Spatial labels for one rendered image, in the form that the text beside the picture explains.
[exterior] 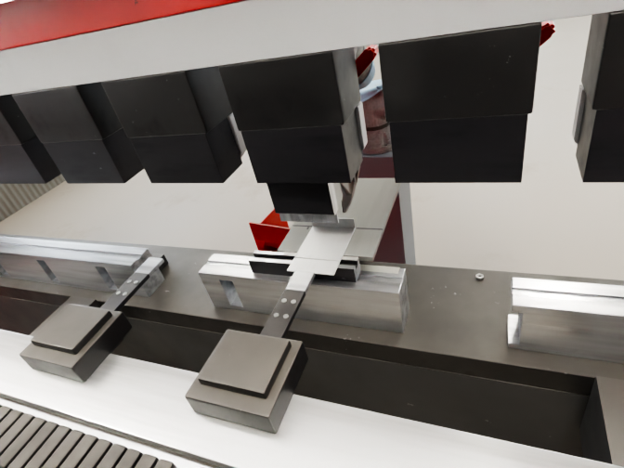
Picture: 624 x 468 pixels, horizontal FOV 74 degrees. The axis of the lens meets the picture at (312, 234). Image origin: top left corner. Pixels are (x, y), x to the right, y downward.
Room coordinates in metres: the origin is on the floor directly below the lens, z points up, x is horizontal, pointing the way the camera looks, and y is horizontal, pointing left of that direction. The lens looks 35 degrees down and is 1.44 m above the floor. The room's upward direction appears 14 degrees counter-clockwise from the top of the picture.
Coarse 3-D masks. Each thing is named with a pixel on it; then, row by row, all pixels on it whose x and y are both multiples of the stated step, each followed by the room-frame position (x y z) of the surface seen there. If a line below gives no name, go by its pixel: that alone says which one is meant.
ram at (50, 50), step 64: (64, 0) 0.64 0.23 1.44; (128, 0) 0.59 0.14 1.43; (192, 0) 0.55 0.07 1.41; (256, 0) 0.51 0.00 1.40; (320, 0) 0.48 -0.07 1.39; (384, 0) 0.44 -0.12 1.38; (448, 0) 0.42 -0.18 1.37; (512, 0) 0.39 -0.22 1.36; (576, 0) 0.37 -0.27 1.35; (0, 64) 0.73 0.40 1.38; (64, 64) 0.66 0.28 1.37; (128, 64) 0.61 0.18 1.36; (192, 64) 0.56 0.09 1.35
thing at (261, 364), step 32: (288, 288) 0.50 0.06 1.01; (288, 320) 0.43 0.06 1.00; (224, 352) 0.37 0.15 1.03; (256, 352) 0.36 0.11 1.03; (288, 352) 0.36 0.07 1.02; (192, 384) 0.35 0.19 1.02; (224, 384) 0.32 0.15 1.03; (256, 384) 0.31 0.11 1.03; (288, 384) 0.32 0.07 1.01; (224, 416) 0.31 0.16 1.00; (256, 416) 0.28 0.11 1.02
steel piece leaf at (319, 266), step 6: (294, 258) 0.57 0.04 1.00; (300, 258) 0.57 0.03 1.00; (294, 264) 0.56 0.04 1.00; (300, 264) 0.56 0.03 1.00; (306, 264) 0.55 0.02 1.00; (312, 264) 0.55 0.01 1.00; (318, 264) 0.54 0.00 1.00; (324, 264) 0.54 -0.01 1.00; (330, 264) 0.54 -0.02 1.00; (336, 264) 0.53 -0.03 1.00; (288, 270) 0.55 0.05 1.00; (294, 270) 0.54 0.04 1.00; (300, 270) 0.54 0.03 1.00; (306, 270) 0.53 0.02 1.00; (312, 270) 0.53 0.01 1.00; (318, 270) 0.53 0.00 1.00; (324, 270) 0.52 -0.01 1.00; (330, 270) 0.52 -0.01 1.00
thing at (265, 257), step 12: (264, 252) 0.62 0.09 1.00; (276, 252) 0.61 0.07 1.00; (252, 264) 0.60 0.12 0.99; (264, 264) 0.59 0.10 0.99; (276, 264) 0.58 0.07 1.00; (288, 264) 0.57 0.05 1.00; (348, 264) 0.54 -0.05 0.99; (324, 276) 0.54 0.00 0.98; (336, 276) 0.53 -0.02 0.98; (348, 276) 0.52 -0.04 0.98
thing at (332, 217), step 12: (276, 192) 0.57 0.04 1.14; (288, 192) 0.56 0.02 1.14; (300, 192) 0.55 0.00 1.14; (312, 192) 0.54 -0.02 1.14; (324, 192) 0.53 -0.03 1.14; (276, 204) 0.57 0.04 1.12; (288, 204) 0.56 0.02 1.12; (300, 204) 0.55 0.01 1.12; (312, 204) 0.54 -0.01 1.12; (324, 204) 0.53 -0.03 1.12; (336, 204) 0.54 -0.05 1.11; (288, 216) 0.57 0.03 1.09; (300, 216) 0.56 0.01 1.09; (312, 216) 0.55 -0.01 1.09; (324, 216) 0.54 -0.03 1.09; (336, 216) 0.53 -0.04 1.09
